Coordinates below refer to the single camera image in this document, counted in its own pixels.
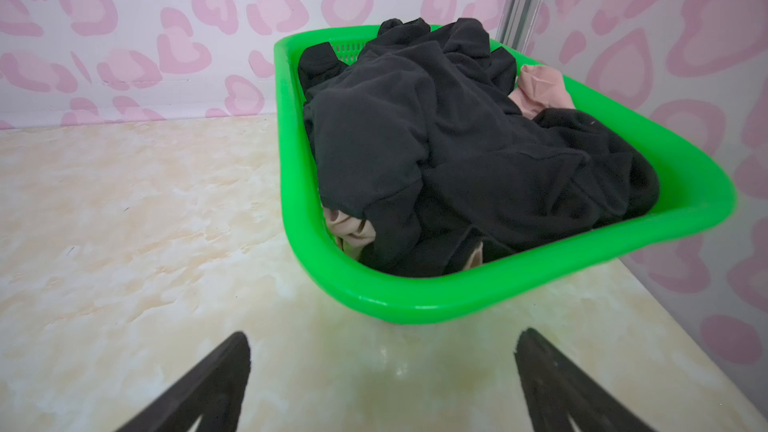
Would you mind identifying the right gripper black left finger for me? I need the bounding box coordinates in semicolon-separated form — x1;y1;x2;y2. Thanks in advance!
118;331;251;432

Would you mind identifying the pink garment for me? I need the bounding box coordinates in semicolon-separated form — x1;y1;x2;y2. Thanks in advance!
323;65;575;260

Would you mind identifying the black shirt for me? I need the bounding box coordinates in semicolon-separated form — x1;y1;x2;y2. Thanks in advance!
298;18;660;278

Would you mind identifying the green plastic laundry basket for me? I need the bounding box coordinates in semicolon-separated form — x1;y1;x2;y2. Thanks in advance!
273;25;738;325

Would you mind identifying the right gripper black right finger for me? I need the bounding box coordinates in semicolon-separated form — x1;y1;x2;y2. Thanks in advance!
515;328;653;432

